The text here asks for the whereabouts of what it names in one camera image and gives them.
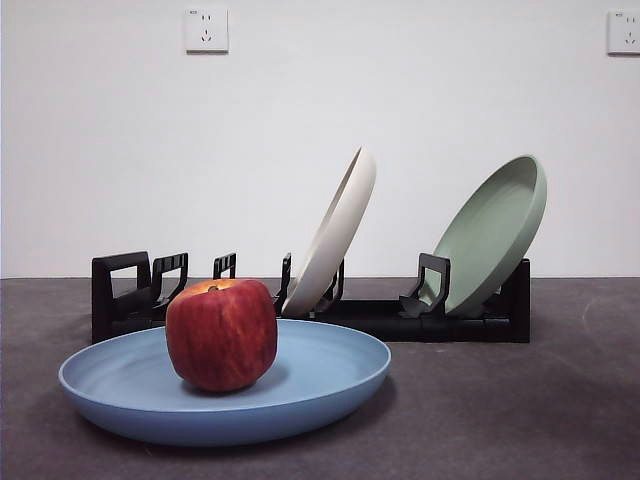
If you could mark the cream white plate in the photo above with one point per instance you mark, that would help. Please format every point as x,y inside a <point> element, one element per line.
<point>332,240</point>

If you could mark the white wall socket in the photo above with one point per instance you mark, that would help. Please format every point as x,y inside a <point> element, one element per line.
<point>207,30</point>
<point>624,32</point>

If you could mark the green plate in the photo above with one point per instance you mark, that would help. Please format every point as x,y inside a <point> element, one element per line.
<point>492,230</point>

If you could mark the black plate rack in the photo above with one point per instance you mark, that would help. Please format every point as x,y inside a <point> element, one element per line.
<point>465,330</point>

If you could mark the blue plate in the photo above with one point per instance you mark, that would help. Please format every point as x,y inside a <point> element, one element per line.
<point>320,370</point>

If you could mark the red apple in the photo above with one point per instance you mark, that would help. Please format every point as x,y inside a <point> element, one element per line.
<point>220,337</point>

